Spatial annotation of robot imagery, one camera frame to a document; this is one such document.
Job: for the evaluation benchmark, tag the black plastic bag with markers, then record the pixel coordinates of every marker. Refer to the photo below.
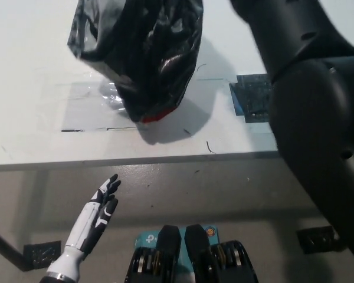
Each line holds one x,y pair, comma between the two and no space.
147,59

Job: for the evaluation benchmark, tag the black square table mat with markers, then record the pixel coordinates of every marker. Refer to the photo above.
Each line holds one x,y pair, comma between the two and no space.
253,97

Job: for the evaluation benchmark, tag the black diagonal table strut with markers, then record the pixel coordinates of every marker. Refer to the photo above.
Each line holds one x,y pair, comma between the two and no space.
4,247

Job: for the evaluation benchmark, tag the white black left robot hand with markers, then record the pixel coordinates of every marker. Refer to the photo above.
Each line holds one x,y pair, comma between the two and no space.
91,218

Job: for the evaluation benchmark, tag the black floor marker pad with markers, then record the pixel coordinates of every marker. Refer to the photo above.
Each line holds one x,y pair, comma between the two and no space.
315,240
41,255

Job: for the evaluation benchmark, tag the red green coffee bean bag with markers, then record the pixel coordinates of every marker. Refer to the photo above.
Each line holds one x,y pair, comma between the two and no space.
157,117

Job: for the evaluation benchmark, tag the clear tape patch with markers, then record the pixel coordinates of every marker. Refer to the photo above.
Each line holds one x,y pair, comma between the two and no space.
85,109

